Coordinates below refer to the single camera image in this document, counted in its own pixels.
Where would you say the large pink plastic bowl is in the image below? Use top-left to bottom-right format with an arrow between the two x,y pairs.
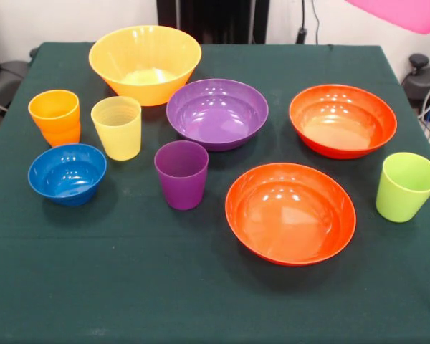
345,0 -> 430,36

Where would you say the purple plastic cup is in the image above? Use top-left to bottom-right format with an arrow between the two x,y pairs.
153,140 -> 210,211

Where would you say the purple plastic bowl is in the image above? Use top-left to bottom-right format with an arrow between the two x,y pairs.
166,78 -> 269,152

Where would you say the red plastic bowl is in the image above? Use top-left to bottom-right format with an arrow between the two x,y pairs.
288,84 -> 398,160
224,162 -> 357,267

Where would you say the yellow plastic cup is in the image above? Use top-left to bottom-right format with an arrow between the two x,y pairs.
90,95 -> 143,162

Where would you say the dark green table cloth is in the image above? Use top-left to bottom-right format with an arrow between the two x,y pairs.
0,42 -> 430,344

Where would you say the large orange plastic bowl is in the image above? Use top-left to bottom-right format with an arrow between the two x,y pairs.
88,24 -> 203,108

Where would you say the small blue plastic bowl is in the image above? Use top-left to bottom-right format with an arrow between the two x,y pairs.
27,143 -> 108,207

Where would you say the orange plastic cup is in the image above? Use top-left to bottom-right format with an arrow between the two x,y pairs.
27,89 -> 81,134
39,120 -> 82,148

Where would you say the lime green plastic cup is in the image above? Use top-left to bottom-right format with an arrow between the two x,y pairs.
375,151 -> 430,224

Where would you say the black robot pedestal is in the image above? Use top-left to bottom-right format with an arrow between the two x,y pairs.
156,0 -> 270,46

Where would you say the black hanging cable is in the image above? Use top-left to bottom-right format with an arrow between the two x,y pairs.
295,0 -> 322,46

